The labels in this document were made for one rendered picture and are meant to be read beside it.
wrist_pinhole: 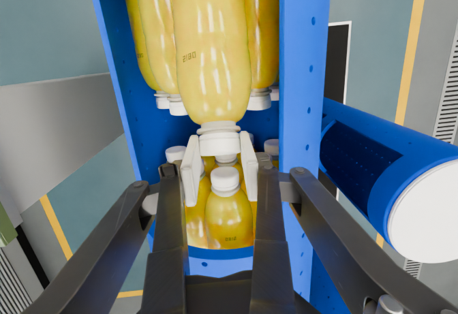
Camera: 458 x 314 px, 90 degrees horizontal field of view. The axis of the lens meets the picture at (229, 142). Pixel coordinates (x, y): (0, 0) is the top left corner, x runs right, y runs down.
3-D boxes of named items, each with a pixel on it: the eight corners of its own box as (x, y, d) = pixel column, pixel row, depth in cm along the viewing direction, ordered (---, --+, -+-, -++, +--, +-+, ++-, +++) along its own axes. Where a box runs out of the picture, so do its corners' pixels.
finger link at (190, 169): (196, 206, 16) (185, 208, 16) (202, 163, 22) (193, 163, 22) (190, 167, 15) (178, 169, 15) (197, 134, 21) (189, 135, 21)
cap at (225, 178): (211, 179, 34) (210, 168, 33) (238, 176, 34) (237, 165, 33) (211, 193, 30) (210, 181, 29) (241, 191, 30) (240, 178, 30)
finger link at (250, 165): (247, 163, 15) (258, 162, 15) (239, 131, 21) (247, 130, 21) (248, 202, 16) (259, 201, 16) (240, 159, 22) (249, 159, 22)
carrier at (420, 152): (324, 85, 128) (277, 105, 131) (514, 134, 46) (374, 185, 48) (337, 130, 137) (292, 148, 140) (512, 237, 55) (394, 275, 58)
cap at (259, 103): (274, 94, 30) (274, 107, 31) (267, 90, 34) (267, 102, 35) (245, 97, 30) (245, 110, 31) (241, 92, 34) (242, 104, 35)
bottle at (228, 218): (212, 266, 41) (201, 174, 35) (251, 261, 42) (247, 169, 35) (213, 305, 35) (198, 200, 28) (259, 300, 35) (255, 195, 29)
